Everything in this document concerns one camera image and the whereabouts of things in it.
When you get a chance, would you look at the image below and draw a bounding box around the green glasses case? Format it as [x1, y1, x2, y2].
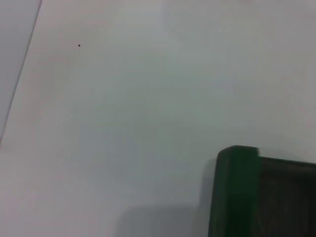
[208, 145, 316, 237]

